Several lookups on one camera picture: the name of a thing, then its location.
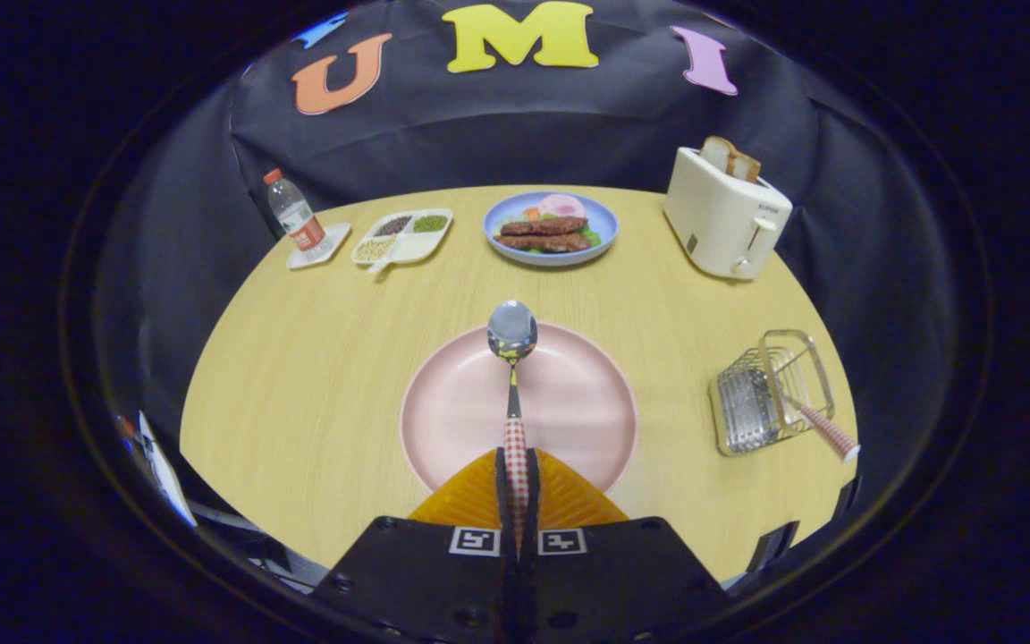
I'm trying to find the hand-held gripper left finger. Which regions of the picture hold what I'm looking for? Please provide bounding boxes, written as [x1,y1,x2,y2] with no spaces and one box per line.
[311,447,516,644]

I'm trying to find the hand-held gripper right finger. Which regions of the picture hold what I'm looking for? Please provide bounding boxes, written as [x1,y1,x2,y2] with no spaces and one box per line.
[519,447,735,644]

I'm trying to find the fork with red checked handle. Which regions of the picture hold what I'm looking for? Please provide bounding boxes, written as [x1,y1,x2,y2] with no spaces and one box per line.
[747,367,861,463]

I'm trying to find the spoon with red checked handle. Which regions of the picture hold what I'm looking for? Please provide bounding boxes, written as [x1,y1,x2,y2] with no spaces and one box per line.
[487,300,539,555]

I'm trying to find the pink plate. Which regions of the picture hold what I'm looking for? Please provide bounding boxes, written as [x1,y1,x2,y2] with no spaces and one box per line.
[401,322,638,495]

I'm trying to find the white divided tray with beans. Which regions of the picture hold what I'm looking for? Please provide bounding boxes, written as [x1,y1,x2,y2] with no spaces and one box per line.
[351,208,454,272]

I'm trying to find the brown meat patty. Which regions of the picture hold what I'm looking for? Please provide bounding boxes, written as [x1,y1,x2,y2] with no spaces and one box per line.
[494,233,591,253]
[501,216,588,237]

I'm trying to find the white square coaster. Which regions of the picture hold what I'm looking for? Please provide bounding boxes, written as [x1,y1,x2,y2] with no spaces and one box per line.
[287,222,352,270]

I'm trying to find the blue plate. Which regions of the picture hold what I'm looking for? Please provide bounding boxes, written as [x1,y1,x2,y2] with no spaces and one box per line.
[483,191,619,267]

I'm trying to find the white toaster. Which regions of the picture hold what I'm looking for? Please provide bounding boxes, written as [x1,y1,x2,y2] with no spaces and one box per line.
[663,147,794,281]

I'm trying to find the clear water bottle red label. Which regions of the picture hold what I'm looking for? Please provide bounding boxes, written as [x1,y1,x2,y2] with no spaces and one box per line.
[264,168,326,253]

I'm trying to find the metal wire cutlery rack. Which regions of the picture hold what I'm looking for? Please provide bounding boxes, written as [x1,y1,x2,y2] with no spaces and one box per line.
[709,329,835,457]

